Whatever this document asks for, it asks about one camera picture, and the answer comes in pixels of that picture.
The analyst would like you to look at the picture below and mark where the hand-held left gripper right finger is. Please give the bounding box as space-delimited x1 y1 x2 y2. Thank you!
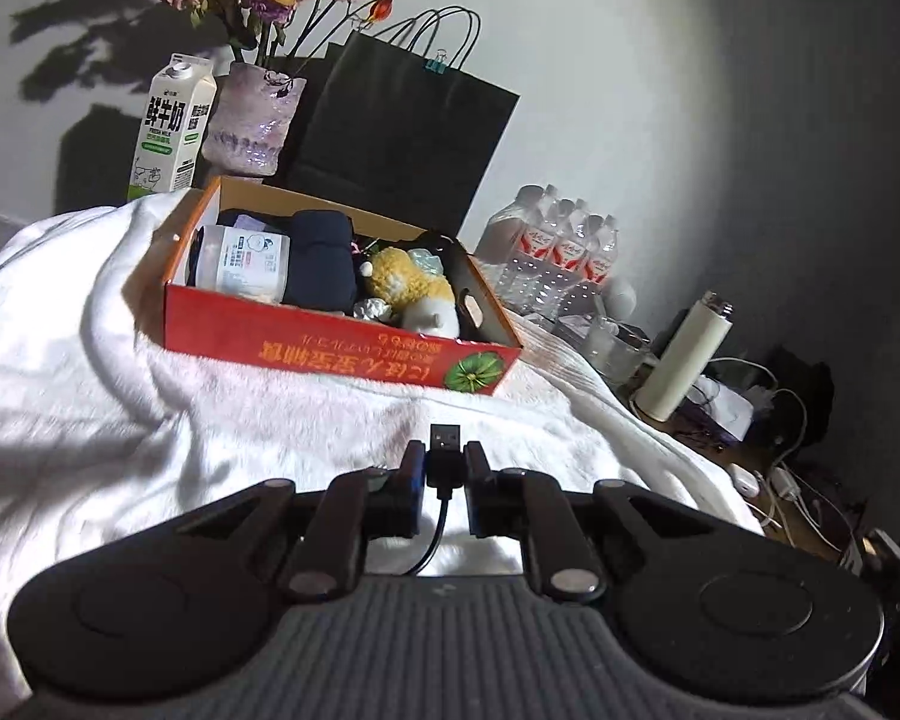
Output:
463 441 706 605

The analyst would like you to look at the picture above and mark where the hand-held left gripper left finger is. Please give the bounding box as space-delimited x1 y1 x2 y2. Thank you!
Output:
187 441 427 605

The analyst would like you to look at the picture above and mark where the black usb cable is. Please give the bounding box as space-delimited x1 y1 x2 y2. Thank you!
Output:
401 424 466 578

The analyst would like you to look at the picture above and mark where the red cardboard box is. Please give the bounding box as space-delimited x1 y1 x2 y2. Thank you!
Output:
161 175 524 396

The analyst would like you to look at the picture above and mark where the yellow and white plush toy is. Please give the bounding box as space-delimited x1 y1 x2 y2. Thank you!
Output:
364 246 462 338

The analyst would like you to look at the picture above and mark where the navy pouch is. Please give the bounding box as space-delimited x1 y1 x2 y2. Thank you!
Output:
277 210 361 314

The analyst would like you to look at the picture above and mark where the clear plastic jar white lid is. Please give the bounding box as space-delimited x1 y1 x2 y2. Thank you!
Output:
193 225 291 305

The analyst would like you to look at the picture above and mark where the wooden desktop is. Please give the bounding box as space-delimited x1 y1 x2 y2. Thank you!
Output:
630 382 871 563

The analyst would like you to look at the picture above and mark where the clear glass cup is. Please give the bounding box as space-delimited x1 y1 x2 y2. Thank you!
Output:
585 315 650 383

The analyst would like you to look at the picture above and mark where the cream thermos bottle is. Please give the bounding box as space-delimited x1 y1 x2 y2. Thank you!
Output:
634 291 734 421

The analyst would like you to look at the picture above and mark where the pack of water bottles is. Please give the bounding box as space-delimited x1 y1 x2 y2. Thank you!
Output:
474 184 620 320

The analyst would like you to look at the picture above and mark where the white fleece blanket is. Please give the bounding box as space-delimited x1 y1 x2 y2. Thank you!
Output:
0 191 766 691

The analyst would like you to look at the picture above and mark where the black paper bag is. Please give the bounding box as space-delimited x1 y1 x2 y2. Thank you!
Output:
281 6 521 241

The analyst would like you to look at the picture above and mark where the purple glass vase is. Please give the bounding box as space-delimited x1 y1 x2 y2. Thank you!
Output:
200 62 306 177

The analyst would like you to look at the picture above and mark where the white milk carton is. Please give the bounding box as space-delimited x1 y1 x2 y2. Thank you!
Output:
127 52 216 203

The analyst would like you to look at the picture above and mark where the white cable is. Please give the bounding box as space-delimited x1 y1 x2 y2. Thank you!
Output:
705 356 809 470

